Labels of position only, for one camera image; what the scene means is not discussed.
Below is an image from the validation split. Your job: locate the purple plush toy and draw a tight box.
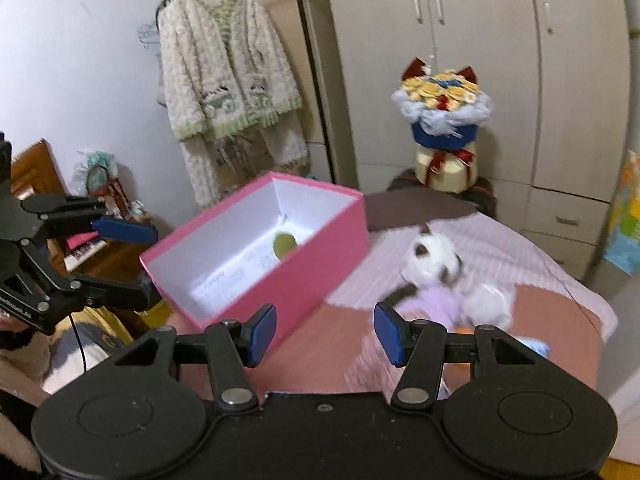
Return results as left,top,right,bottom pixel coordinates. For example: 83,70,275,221
396,285,463,332

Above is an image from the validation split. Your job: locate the pink floral scrunchie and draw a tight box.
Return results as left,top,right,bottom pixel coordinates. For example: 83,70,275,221
345,330,404,401

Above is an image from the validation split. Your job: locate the white mesh bath pouf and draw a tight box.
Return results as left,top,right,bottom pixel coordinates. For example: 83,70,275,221
461,283,516,330

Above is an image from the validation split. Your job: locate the white panda plush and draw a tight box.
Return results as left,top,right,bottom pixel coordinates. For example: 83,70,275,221
383,223,463,307

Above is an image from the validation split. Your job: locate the green egg sponge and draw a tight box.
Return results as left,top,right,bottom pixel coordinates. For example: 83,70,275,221
272,232,297,260

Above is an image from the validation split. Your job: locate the large blue-white wipes pack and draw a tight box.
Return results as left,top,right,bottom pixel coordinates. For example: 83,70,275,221
516,337,550,358

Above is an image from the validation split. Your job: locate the wooden bedside cabinet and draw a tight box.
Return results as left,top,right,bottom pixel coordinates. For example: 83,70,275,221
11,140,158,282

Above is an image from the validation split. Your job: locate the white plastic bag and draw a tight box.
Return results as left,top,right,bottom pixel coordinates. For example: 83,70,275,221
70,150,118,196

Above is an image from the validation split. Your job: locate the striped pink bed cover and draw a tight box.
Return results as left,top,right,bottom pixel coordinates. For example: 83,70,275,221
167,194,621,403

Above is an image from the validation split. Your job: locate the pink cardboard box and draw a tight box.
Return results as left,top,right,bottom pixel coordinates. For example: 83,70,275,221
140,172,369,344

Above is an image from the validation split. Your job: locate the cream knitted cardigan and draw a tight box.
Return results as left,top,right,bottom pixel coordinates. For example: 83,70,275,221
158,0,309,209

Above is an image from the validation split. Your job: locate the colourful paper gift bag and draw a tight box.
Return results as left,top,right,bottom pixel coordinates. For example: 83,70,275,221
604,150,640,275

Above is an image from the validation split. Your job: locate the flower bouquet blue wrap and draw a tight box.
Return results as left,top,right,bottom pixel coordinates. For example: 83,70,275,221
392,58,494,194

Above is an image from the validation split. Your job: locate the grey wardrobe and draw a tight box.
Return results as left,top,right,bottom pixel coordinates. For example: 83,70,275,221
309,0,631,279

